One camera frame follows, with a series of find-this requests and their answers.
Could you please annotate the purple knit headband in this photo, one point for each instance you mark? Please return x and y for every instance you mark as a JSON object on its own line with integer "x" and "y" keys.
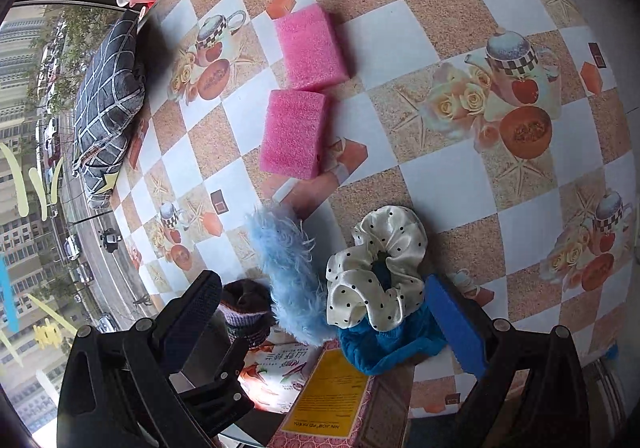
{"x": 245, "y": 315}

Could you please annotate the grey checked pillow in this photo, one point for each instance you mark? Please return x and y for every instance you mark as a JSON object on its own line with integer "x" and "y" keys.
{"x": 105, "y": 93}

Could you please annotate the pink sponge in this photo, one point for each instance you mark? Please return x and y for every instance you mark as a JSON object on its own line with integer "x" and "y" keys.
{"x": 292, "y": 133}
{"x": 310, "y": 48}

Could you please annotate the blue knit scrunchie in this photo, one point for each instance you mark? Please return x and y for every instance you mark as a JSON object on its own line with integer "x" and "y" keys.
{"x": 380, "y": 353}

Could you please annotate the floral tissue pack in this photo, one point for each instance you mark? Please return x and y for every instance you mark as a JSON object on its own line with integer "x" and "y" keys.
{"x": 280, "y": 378}

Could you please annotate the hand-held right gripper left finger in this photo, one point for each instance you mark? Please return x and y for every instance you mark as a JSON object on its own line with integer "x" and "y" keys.
{"x": 192, "y": 315}

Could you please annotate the yellow window decal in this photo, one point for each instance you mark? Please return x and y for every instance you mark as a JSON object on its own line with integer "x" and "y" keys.
{"x": 48, "y": 334}

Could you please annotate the white polka dot scrunchie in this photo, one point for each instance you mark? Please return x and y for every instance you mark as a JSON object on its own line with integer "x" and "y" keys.
{"x": 350, "y": 288}

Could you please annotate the red patterned box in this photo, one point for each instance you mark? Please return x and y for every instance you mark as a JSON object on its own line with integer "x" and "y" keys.
{"x": 325, "y": 393}

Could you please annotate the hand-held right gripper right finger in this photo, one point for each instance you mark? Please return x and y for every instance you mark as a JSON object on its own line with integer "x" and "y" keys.
{"x": 455, "y": 323}

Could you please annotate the light blue fluffy scrunchie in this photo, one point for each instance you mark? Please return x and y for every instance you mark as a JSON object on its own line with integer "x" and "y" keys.
{"x": 290, "y": 278}

